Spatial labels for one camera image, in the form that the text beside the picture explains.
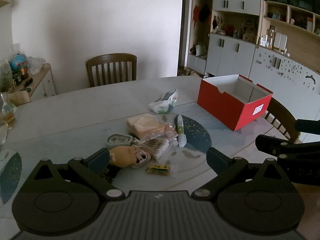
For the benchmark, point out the red cardboard box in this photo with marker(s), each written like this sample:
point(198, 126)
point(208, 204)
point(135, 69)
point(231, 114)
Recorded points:
point(225, 106)

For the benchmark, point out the dark oval placemat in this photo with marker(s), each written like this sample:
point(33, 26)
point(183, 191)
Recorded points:
point(10, 177)
point(197, 132)

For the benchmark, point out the brown door mat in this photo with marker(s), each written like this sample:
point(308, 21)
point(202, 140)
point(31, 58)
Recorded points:
point(183, 71)

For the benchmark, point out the glass bottle amber liquid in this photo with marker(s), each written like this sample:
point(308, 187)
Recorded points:
point(8, 112)

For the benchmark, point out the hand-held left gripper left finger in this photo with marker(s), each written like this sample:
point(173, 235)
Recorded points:
point(98, 160)

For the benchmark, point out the wooden curved-back chair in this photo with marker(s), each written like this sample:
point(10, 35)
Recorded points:
point(282, 112)

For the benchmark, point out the blue globe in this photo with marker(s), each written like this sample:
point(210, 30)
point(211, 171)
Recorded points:
point(18, 62)

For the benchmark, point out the curved cabinet with stickers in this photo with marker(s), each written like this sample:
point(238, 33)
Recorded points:
point(287, 80)

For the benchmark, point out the grey two-door cabinet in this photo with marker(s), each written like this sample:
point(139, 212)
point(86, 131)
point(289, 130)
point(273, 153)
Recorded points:
point(232, 55)

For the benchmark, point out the white green pen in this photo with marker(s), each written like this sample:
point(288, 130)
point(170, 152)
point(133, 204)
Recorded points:
point(179, 127)

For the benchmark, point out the white rounded containers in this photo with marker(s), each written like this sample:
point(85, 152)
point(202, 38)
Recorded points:
point(280, 41)

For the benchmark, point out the white plastic bag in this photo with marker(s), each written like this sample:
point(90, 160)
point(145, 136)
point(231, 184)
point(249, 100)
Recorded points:
point(36, 65)

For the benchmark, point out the wooden slat-back chair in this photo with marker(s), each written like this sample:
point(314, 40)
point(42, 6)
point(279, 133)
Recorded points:
point(111, 60)

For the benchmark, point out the black hanging cloth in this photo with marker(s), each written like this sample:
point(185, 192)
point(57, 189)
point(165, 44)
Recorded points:
point(205, 12)

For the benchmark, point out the small white bottles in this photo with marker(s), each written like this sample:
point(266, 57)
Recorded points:
point(263, 41)

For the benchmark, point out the red hanging cloth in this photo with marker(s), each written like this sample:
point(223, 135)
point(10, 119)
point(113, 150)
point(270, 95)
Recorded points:
point(196, 12)

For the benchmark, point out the pale green bag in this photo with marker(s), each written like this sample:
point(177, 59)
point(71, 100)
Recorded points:
point(200, 50)

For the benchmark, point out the white side cabinet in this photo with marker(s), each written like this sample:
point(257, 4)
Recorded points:
point(45, 82)

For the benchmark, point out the yellow green candy packet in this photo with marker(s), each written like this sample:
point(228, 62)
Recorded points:
point(158, 169)

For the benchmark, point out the low grey niche cabinet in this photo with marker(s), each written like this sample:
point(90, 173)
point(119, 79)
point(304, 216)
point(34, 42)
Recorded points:
point(196, 63)

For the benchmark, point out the cotton swabs bag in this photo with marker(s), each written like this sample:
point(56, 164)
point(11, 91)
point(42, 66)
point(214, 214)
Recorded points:
point(156, 148)

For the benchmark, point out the green oval tin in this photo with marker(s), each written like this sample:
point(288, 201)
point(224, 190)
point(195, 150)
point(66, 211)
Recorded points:
point(117, 140)

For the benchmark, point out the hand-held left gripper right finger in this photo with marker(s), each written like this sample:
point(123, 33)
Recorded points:
point(217, 160)

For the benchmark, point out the dark sauce bottles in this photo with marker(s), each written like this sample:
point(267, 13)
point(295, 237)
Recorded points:
point(21, 76)

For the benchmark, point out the green white wipes pack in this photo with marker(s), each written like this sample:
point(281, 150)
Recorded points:
point(162, 102)

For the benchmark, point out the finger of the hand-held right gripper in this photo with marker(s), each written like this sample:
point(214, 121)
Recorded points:
point(307, 126)
point(268, 142)

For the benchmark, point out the yellow plush toy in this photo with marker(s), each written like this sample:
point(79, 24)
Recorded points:
point(122, 156)

